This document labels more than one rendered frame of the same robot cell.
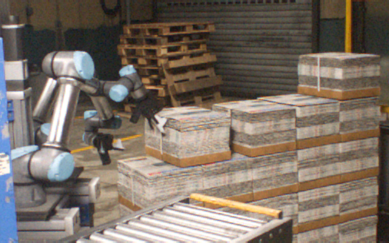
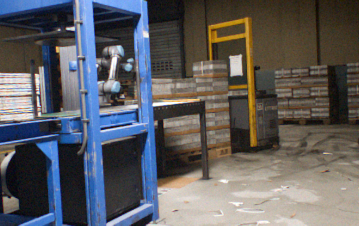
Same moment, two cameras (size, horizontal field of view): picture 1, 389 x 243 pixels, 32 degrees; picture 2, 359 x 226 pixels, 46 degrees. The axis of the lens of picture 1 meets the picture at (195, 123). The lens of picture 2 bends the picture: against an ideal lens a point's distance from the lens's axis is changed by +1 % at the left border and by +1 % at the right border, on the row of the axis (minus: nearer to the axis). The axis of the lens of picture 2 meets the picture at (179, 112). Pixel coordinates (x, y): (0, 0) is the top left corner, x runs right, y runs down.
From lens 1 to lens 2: 1.99 m
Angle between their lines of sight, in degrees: 14
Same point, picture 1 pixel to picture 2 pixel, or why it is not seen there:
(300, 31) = not seen: hidden behind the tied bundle
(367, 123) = (223, 88)
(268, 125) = (186, 85)
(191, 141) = (157, 88)
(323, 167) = (207, 104)
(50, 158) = (112, 83)
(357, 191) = (221, 116)
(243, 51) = not seen: hidden behind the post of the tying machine
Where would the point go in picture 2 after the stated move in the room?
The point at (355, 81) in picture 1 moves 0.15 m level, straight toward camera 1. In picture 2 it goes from (217, 70) to (218, 69)
